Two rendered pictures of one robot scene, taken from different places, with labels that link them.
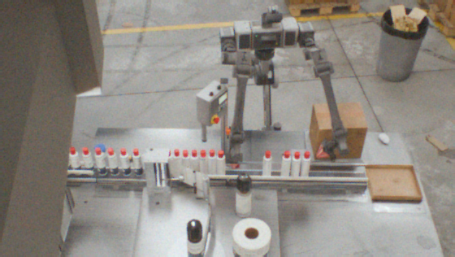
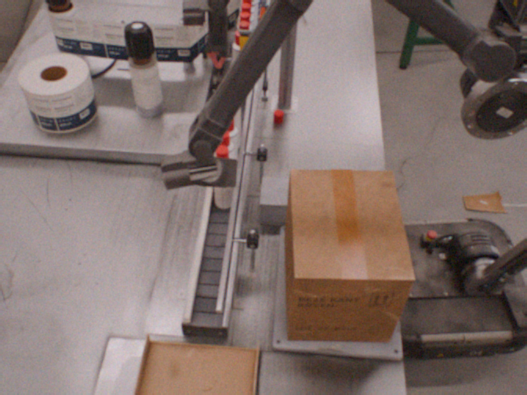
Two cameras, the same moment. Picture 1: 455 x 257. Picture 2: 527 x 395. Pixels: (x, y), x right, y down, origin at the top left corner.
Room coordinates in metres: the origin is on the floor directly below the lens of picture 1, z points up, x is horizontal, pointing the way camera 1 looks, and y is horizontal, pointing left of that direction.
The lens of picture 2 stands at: (2.42, -1.49, 2.08)
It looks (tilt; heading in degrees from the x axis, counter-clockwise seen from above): 49 degrees down; 92
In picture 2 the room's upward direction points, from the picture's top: 2 degrees clockwise
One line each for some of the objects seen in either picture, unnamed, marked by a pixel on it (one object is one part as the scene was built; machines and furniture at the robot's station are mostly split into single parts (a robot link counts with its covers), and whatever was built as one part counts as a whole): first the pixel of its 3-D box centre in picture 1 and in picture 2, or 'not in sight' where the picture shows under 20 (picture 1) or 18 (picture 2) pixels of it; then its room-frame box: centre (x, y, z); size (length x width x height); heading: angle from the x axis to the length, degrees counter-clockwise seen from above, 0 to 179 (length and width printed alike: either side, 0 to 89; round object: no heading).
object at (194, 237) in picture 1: (195, 240); (63, 15); (1.70, 0.16, 1.04); 0.09 x 0.09 x 0.29
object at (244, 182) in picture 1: (244, 194); (143, 69); (2.02, -0.10, 1.03); 0.09 x 0.09 x 0.30
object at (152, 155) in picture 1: (156, 155); not in sight; (2.21, 0.40, 1.14); 0.14 x 0.11 x 0.01; 89
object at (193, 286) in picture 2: (278, 177); (217, 154); (2.25, -0.31, 0.91); 1.07 x 0.01 x 0.02; 89
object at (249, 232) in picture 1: (251, 241); (59, 92); (1.75, -0.13, 0.95); 0.20 x 0.20 x 0.14
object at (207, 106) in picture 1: (212, 103); not in sight; (2.38, 0.08, 1.38); 0.17 x 0.10 x 0.19; 144
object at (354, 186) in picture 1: (231, 178); (240, 105); (2.30, -0.03, 0.85); 1.65 x 0.11 x 0.05; 89
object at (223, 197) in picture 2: (305, 164); (223, 177); (2.29, -0.47, 0.98); 0.05 x 0.05 x 0.20
